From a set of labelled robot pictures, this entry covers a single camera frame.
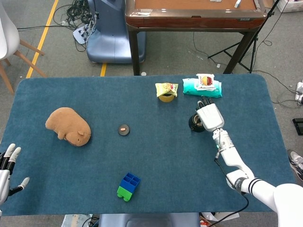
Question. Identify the white cardboard box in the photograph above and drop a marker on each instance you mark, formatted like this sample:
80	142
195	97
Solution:
291	5

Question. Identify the black flat floor device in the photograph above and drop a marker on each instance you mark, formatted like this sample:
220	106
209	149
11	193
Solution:
298	126

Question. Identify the blue carpet table mat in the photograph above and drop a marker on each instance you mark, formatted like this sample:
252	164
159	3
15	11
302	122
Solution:
154	153

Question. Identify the teal wet wipes pack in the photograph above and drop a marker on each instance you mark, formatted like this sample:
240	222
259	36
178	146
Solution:
189	88

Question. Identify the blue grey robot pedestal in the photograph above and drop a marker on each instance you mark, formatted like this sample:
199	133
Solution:
109	40

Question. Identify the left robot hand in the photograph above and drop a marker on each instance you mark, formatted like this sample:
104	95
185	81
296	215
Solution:
4	182

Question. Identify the white power strip with plugs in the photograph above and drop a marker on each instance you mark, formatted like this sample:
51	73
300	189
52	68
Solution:
300	94

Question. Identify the blue plastic building block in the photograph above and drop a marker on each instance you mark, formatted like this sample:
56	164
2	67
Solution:
130	180

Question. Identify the blue grey robot own base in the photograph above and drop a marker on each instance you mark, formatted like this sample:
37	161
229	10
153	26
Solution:
146	221

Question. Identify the black tripod stand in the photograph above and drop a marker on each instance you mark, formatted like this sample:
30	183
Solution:
252	56

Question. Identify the white plastic chair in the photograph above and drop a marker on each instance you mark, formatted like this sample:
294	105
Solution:
8	37

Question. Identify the black teapot lid wooden knob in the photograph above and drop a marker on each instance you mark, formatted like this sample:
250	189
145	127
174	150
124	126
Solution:
124	131

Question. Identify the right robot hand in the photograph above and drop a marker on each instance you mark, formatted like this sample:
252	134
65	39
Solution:
210	116

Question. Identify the black cast iron teapot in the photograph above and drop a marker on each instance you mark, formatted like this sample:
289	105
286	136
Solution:
194	124

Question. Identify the brown wooden mahjong table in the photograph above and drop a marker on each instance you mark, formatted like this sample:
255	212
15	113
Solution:
189	22

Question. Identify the white red snack packet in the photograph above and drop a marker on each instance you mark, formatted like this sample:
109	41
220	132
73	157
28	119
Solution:
205	81

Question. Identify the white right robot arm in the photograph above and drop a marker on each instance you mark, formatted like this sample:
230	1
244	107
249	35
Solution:
232	156

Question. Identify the white floor power strip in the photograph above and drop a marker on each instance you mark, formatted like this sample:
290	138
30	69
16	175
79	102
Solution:
79	34

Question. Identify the green plastic building block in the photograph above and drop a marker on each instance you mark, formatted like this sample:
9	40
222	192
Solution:
124	192

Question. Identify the grey sneaker shoe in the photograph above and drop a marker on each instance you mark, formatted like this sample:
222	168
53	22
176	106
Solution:
296	160

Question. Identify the brown capybara plush toy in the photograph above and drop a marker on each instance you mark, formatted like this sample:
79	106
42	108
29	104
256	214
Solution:
68	125

